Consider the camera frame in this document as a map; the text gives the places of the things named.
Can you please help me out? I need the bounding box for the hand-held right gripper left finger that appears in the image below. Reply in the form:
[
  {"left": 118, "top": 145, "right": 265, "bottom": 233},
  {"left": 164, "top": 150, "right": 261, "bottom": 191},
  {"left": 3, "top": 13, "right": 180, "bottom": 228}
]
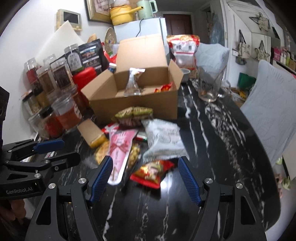
[{"left": 28, "top": 156, "right": 114, "bottom": 241}]

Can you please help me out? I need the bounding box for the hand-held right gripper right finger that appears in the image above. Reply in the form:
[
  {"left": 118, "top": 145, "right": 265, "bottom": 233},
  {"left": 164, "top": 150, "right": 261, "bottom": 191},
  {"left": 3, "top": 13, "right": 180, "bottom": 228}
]
[{"left": 178, "top": 156, "right": 265, "bottom": 241}]

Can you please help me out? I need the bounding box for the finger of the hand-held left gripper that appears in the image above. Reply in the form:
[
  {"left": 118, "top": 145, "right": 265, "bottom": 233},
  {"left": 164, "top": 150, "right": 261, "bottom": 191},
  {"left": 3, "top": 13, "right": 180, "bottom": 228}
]
[
  {"left": 5, "top": 152, "right": 81, "bottom": 179},
  {"left": 1, "top": 139, "right": 65, "bottom": 163}
]

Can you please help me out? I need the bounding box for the pink snack packet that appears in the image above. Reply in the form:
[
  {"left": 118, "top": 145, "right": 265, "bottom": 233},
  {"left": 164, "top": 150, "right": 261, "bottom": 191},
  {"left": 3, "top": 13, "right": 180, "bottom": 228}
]
[{"left": 108, "top": 129, "right": 139, "bottom": 185}]

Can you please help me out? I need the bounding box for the small tan box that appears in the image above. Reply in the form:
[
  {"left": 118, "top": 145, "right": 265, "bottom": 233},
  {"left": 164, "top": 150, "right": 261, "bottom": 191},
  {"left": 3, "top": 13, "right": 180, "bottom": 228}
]
[{"left": 77, "top": 119, "right": 108, "bottom": 149}]

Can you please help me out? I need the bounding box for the red yellow snack packet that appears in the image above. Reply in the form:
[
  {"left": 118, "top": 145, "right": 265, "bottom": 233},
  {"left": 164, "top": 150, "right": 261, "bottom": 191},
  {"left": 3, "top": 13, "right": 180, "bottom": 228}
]
[{"left": 130, "top": 160, "right": 174, "bottom": 189}]

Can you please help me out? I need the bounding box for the white patterned snack packet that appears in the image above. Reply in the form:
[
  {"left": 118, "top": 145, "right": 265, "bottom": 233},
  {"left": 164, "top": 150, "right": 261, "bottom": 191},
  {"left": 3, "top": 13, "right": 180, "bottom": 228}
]
[{"left": 141, "top": 119, "right": 184, "bottom": 163}]

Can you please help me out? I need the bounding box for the green snack packet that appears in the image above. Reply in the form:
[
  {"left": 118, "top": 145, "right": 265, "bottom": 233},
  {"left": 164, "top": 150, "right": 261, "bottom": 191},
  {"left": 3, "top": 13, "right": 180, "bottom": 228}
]
[
  {"left": 132, "top": 106, "right": 154, "bottom": 120},
  {"left": 112, "top": 107, "right": 136, "bottom": 121}
]

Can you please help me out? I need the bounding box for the brown cardboard box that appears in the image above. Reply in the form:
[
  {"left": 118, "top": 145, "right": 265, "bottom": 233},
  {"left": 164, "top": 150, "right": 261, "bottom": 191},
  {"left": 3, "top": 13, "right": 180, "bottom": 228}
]
[{"left": 81, "top": 34, "right": 184, "bottom": 126}]

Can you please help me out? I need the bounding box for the cluster of spice jars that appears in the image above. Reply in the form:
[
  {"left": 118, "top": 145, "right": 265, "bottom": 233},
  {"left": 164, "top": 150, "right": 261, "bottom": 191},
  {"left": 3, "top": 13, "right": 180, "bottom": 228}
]
[{"left": 22, "top": 44, "right": 86, "bottom": 139}]

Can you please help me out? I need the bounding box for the red plastic canister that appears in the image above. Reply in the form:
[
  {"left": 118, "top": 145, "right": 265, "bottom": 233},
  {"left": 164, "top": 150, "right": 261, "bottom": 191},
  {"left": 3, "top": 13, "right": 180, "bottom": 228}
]
[{"left": 72, "top": 67, "right": 98, "bottom": 90}]

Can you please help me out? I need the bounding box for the green slipper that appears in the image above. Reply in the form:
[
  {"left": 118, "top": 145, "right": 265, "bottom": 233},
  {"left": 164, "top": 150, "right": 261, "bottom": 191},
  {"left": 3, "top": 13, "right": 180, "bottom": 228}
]
[{"left": 275, "top": 174, "right": 292, "bottom": 191}]

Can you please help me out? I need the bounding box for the glass mug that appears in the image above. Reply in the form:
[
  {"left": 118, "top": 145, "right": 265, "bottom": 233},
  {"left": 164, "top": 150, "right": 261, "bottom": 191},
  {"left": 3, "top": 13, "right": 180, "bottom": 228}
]
[{"left": 197, "top": 65, "right": 232, "bottom": 103}]

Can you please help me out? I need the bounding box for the black printed package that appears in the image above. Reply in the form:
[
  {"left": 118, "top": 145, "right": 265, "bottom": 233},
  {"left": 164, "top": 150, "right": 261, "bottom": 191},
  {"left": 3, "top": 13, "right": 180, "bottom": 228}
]
[{"left": 78, "top": 39, "right": 104, "bottom": 75}]

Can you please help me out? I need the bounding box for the clear cellophane packet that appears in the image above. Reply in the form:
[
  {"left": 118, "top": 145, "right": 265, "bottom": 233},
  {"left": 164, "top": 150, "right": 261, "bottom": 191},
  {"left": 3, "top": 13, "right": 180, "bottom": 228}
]
[{"left": 124, "top": 68, "right": 146, "bottom": 97}]

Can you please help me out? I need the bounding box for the metal bowl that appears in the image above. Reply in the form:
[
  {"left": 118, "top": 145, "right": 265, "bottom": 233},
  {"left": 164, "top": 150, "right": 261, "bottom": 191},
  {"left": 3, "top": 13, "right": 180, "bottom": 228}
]
[{"left": 180, "top": 68, "right": 191, "bottom": 83}]

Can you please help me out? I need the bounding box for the light blue padded chair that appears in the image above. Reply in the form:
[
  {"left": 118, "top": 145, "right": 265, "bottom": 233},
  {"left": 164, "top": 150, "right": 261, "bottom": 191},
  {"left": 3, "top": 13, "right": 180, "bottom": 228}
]
[
  {"left": 195, "top": 43, "right": 231, "bottom": 78},
  {"left": 240, "top": 60, "right": 296, "bottom": 167}
]

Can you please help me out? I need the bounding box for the white foam board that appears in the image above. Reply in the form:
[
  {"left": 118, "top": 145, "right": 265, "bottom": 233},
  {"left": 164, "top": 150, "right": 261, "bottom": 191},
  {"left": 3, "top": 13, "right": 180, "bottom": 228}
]
[{"left": 35, "top": 20, "right": 86, "bottom": 66}]

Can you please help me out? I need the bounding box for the red package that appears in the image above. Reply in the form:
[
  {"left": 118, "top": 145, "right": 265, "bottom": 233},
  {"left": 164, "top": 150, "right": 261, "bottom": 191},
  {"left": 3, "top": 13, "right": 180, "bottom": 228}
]
[{"left": 103, "top": 42, "right": 119, "bottom": 62}]

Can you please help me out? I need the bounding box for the green bag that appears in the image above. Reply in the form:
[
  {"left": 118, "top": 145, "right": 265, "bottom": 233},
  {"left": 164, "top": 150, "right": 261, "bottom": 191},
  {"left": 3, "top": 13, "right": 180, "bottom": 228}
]
[{"left": 238, "top": 72, "right": 257, "bottom": 90}]

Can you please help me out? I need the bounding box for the large red white nut bag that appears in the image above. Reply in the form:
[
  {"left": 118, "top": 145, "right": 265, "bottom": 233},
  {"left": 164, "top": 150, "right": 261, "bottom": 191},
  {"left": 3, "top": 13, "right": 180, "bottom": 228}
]
[{"left": 166, "top": 35, "right": 201, "bottom": 70}]

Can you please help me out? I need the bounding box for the canvas tote bag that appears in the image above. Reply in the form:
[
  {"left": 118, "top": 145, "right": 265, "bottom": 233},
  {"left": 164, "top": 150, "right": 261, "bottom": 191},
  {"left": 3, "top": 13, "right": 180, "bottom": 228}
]
[
  {"left": 254, "top": 40, "right": 271, "bottom": 61},
  {"left": 235, "top": 30, "right": 252, "bottom": 59}
]

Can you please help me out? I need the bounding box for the framed picture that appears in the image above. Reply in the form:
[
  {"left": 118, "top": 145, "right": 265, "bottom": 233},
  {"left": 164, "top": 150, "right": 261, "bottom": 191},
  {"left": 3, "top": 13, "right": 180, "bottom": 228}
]
[{"left": 84, "top": 0, "right": 114, "bottom": 24}]

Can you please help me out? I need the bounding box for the yellow pot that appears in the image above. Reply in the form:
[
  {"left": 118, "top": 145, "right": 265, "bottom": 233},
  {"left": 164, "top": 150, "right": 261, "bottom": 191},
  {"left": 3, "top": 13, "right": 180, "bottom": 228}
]
[{"left": 109, "top": 5, "right": 143, "bottom": 26}]

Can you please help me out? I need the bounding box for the hanging plastic bag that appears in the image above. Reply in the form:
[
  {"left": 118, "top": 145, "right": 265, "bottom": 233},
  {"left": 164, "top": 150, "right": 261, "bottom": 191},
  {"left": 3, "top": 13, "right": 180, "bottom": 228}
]
[{"left": 210, "top": 13, "right": 226, "bottom": 45}]

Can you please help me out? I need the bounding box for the dark brown door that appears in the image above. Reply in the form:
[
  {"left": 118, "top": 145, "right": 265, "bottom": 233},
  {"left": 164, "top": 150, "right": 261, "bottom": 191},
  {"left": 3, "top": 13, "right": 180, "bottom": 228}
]
[{"left": 162, "top": 13, "right": 194, "bottom": 38}]

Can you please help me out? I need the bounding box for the row of cosmetic bottles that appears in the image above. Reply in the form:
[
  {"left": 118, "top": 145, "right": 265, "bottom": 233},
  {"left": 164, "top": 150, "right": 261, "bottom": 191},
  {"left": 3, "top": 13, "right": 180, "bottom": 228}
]
[{"left": 271, "top": 46, "right": 296, "bottom": 71}]

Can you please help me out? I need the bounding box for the white fridge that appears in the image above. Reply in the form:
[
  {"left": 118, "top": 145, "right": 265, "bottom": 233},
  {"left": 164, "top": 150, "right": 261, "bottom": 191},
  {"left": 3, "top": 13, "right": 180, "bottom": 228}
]
[{"left": 113, "top": 17, "right": 167, "bottom": 63}]

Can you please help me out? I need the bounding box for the light green kettle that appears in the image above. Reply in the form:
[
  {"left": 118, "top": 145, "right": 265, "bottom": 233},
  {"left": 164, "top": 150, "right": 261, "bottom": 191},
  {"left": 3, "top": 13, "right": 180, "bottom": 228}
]
[{"left": 136, "top": 0, "right": 159, "bottom": 20}]

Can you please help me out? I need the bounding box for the wall intercom panel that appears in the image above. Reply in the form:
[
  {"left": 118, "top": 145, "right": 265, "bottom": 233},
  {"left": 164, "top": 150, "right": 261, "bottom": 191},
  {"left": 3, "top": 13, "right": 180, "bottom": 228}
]
[{"left": 56, "top": 9, "right": 84, "bottom": 32}]

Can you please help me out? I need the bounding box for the black power cable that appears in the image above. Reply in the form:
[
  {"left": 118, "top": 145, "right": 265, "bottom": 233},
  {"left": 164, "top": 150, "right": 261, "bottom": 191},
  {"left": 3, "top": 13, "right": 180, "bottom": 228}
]
[{"left": 135, "top": 19, "right": 144, "bottom": 38}]

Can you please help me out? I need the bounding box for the star wall decoration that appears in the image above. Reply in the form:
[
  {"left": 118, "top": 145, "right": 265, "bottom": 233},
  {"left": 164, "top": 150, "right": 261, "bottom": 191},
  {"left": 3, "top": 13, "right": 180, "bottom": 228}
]
[{"left": 248, "top": 12, "right": 271, "bottom": 32}]

